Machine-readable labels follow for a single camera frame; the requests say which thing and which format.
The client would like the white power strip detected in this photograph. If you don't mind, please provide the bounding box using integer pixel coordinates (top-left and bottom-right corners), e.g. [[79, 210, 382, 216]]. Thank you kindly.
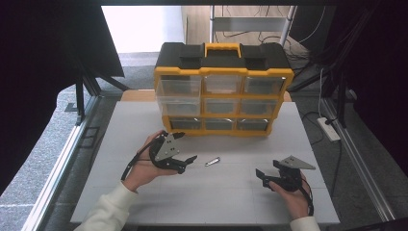
[[317, 116, 342, 142]]

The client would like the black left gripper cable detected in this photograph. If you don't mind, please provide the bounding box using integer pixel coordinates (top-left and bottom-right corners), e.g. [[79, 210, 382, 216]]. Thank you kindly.
[[120, 137, 159, 182]]

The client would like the person's right hand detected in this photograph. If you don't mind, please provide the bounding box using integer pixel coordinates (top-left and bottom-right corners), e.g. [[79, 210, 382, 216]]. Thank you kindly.
[[268, 172, 314, 221]]

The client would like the black metal stand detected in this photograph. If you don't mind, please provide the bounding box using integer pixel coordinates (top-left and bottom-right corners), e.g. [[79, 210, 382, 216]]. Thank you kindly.
[[74, 72, 87, 127], [336, 71, 348, 129]]

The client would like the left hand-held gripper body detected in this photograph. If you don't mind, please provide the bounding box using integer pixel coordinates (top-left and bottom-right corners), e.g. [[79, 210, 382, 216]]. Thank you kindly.
[[148, 130, 188, 175]]

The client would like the grey metal shelf rack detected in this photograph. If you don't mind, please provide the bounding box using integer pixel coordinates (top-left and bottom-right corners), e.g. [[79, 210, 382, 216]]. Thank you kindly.
[[209, 5, 298, 48]]

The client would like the person's left hand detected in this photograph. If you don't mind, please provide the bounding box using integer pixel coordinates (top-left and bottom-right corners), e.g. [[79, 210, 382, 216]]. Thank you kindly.
[[122, 129, 179, 193]]

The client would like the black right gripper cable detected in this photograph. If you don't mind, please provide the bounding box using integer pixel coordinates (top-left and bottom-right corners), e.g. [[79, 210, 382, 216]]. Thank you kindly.
[[299, 177, 316, 217]]

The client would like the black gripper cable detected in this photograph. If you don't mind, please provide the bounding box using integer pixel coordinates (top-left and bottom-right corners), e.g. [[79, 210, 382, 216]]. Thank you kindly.
[[299, 177, 316, 217], [120, 137, 159, 182]]

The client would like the black curtain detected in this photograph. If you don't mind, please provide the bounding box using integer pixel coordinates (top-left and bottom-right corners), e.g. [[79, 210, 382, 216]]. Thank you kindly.
[[0, 0, 126, 195], [321, 0, 408, 181]]

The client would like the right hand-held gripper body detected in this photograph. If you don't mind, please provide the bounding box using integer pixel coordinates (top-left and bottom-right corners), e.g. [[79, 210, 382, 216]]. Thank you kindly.
[[262, 155, 317, 193]]

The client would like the aluminium frame rail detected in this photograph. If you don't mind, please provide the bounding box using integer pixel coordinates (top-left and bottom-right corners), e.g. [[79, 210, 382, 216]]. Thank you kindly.
[[321, 96, 397, 223], [20, 95, 101, 231]]

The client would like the yellow black organizer cabinet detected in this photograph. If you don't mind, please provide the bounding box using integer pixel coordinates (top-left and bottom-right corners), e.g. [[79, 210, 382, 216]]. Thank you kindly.
[[153, 41, 295, 138]]

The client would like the grid of clear drawers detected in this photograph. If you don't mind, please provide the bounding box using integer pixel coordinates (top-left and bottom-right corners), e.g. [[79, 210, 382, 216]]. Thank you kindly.
[[168, 75, 287, 132]]

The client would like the black floor cable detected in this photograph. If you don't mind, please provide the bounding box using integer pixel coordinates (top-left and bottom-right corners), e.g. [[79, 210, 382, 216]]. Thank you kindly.
[[300, 111, 325, 146]]

